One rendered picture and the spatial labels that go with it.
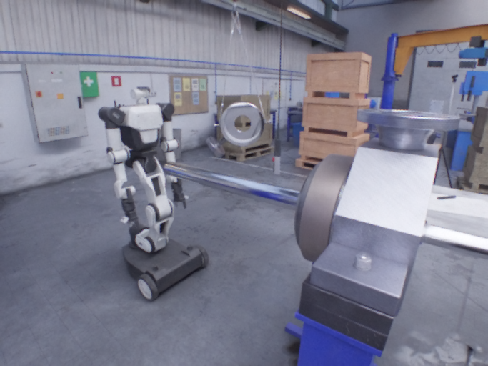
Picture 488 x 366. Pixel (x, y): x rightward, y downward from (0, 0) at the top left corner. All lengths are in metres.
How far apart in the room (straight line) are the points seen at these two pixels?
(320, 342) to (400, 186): 0.42
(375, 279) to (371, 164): 0.28
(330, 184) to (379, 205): 0.16
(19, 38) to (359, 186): 5.31
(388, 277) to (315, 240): 0.25
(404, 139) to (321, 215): 0.29
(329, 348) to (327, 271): 0.22
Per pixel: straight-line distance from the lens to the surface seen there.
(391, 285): 0.61
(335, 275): 0.61
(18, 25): 5.55
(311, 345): 0.78
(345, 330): 0.68
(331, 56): 5.18
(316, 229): 0.78
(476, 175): 5.04
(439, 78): 14.04
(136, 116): 1.93
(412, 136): 0.78
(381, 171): 0.72
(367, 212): 0.67
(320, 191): 0.78
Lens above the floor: 1.47
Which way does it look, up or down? 19 degrees down
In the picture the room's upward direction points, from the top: straight up
